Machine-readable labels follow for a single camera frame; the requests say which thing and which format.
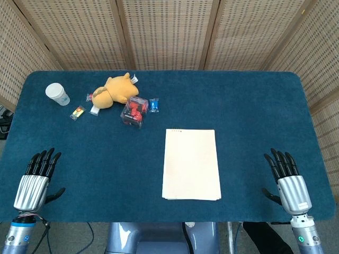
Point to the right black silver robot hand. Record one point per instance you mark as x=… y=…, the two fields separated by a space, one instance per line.
x=295 y=193

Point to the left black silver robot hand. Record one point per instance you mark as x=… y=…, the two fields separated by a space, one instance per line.
x=30 y=191

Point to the cream cover lined notebook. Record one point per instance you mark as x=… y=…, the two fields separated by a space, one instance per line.
x=190 y=164

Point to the left blue grey robot arm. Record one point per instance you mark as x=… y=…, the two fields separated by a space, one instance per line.
x=18 y=235

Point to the black trouser leg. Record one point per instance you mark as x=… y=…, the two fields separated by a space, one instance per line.
x=265 y=238

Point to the black equipment beside table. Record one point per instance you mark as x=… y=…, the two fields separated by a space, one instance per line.
x=5 y=121

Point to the blue fuzzy table mat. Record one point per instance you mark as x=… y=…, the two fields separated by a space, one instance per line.
x=106 y=158

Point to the yellow green candy packet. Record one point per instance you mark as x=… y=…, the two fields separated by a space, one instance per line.
x=78 y=113

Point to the white paper cup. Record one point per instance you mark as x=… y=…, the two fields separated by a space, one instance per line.
x=57 y=94

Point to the white candy packet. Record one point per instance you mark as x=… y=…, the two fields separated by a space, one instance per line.
x=94 y=110

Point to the red candy packet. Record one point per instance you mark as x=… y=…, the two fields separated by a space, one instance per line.
x=89 y=97

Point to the clear box red black toy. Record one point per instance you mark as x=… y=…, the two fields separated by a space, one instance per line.
x=133 y=111

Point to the yellow plush toy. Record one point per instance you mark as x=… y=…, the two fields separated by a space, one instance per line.
x=119 y=88

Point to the blue grey robot torso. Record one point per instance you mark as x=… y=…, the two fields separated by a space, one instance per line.
x=159 y=238

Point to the blue wrapped candy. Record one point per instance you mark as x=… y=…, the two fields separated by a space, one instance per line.
x=154 y=105

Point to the woven wooden folding screen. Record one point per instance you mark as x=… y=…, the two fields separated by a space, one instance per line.
x=169 y=31

